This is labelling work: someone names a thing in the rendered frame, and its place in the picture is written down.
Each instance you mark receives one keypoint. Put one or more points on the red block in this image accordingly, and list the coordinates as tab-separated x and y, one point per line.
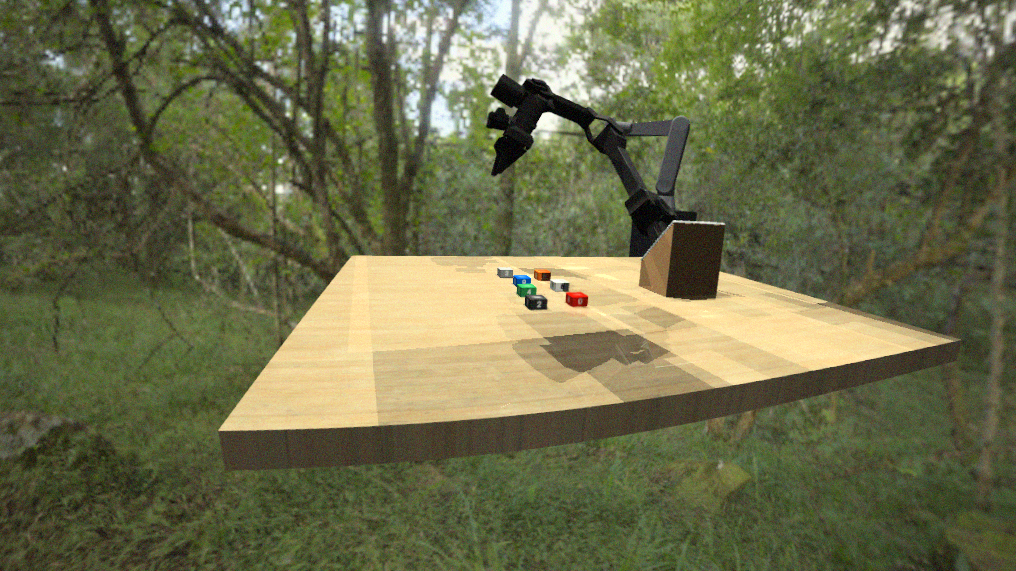
576	299

